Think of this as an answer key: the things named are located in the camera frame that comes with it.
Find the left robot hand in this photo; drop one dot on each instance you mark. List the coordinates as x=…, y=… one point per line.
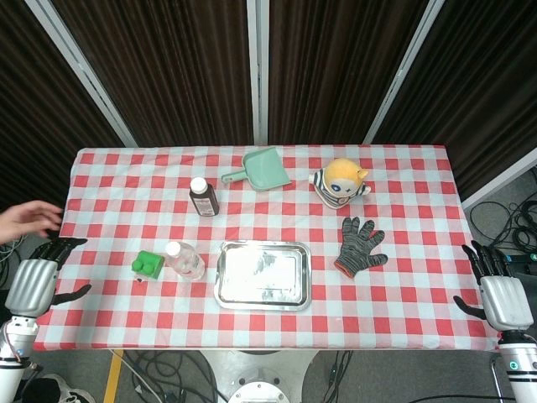
x=29, y=286

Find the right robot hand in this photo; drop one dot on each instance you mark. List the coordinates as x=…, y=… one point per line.
x=503, y=296

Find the person's bare hand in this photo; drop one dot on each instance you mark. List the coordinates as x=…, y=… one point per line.
x=25, y=221

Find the clear plastic bottle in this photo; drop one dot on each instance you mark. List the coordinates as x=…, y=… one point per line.
x=186, y=262

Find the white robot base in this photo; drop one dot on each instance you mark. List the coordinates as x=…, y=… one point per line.
x=258, y=375

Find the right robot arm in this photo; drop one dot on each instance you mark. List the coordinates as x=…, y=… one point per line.
x=520, y=365

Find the brown medicine bottle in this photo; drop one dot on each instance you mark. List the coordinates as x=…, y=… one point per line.
x=204, y=197

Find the metal tray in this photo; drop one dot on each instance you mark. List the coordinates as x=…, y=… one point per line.
x=263, y=275

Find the black white sneaker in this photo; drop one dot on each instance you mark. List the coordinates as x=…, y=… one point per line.
x=54, y=388

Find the green toy block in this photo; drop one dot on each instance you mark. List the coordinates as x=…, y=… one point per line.
x=147, y=264

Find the yellow floor tape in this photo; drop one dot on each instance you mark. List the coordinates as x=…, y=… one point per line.
x=112, y=375

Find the grey knitted glove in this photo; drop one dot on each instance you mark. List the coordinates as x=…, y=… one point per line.
x=358, y=247

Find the yellow plush doll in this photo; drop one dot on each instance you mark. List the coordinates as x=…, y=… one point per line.
x=340, y=184

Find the red white checkered tablecloth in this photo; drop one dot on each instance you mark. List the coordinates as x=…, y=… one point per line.
x=268, y=327

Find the green plastic dustpan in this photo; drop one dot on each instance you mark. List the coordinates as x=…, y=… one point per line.
x=264, y=171

